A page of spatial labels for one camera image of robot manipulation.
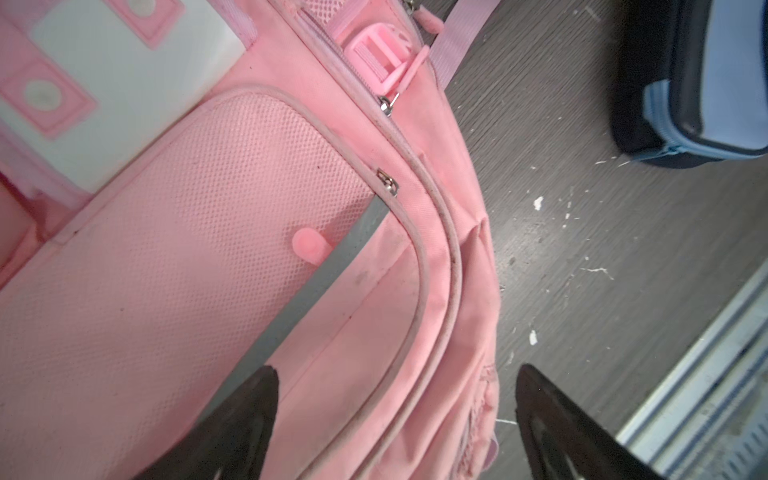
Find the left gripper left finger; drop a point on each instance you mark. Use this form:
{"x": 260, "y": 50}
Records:
{"x": 232, "y": 442}

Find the blue pencil case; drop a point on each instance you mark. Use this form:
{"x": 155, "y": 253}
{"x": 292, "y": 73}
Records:
{"x": 692, "y": 83}

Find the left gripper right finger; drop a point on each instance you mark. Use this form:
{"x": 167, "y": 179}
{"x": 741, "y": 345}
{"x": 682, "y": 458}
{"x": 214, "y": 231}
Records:
{"x": 562, "y": 441}

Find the aluminium front rail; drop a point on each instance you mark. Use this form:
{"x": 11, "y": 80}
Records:
{"x": 708, "y": 418}

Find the pink student backpack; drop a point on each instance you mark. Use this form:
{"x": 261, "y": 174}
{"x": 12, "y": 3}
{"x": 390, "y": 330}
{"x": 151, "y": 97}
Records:
{"x": 192, "y": 190}

